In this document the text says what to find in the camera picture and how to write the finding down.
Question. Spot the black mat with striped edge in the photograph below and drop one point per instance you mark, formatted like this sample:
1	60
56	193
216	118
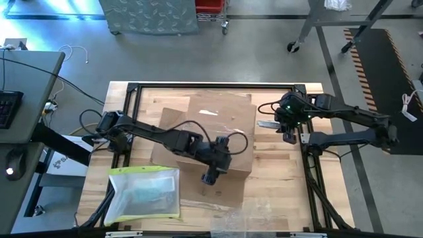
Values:
386	66

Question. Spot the clear pouch with green edge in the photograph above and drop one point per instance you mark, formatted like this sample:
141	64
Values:
145	195

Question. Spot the clear bubble wrap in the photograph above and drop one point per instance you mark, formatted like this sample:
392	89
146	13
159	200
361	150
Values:
241	218

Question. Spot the black aluminium table frame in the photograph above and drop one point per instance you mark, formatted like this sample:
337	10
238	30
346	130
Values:
129	99

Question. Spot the white cloth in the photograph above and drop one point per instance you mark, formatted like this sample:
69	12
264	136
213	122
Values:
337	4

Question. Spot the white power strip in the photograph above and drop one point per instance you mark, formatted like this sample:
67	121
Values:
50	106

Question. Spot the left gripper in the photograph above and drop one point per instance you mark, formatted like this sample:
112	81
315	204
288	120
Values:
216	158

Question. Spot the white box with logo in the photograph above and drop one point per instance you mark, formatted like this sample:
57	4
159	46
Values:
66	162

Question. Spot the brown taped cardboard box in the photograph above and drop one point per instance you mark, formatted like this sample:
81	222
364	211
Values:
224	132

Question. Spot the grey leaf-patterned partition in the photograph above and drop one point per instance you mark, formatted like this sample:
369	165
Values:
148	15

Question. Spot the teal small item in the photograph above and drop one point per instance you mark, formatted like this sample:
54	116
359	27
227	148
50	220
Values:
148	205

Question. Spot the grey rolling table frame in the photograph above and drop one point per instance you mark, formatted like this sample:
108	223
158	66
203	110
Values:
317	20

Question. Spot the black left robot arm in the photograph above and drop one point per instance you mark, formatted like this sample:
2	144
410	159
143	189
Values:
145	130

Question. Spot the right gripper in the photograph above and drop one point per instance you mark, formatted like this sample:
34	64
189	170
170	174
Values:
291	110

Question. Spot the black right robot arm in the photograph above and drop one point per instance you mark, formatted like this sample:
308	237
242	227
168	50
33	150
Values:
357	122

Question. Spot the grey utility knife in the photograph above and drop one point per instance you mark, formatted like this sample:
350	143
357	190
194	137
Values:
267	124

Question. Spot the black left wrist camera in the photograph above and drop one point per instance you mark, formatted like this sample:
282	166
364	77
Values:
222	142

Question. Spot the grey desk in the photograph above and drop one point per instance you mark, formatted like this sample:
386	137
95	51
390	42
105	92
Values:
26	76

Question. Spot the black keyboard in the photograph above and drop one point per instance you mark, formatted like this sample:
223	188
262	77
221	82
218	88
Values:
8	109

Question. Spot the black computer mouse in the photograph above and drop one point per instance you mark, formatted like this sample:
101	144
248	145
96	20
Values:
15	163

